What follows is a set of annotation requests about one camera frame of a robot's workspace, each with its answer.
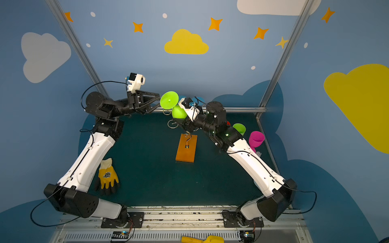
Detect aluminium front base rails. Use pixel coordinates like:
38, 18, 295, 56
50, 205, 313, 243

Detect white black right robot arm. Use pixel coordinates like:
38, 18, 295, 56
176, 98, 297, 222

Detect pink wine glass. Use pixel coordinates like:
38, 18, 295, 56
249, 131, 265, 153

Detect gold wire glass rack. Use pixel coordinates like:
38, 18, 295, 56
162, 109, 201, 149

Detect green wine glass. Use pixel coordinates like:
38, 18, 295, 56
233, 123, 246, 136
160, 91, 187, 119

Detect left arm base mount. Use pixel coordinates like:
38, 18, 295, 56
101, 210, 144, 229

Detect yellow black work glove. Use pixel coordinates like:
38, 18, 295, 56
95, 158, 120, 195

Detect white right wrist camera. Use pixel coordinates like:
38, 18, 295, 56
178, 97, 200, 122

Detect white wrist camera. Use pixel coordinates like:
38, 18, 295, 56
178, 97, 200, 122
126, 73, 145, 93

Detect aluminium right corner post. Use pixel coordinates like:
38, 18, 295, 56
259, 0, 315, 107

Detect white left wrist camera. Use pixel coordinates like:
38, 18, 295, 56
126, 73, 145, 93

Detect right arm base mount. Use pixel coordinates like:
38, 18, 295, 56
221, 210, 264, 228

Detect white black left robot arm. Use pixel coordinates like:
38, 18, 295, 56
44, 90, 160, 220

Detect aluminium left corner post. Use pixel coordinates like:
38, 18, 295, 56
45, 0, 109, 97

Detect orange wooden rack base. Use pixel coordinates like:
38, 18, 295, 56
175, 133, 198, 163

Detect yellow tool at front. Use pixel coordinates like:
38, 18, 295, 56
181, 235, 225, 243

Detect aluminium corner post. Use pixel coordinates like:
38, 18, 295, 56
259, 0, 315, 107
45, 0, 109, 97

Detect aluminium back frame rail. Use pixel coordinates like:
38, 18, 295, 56
154, 107, 266, 114

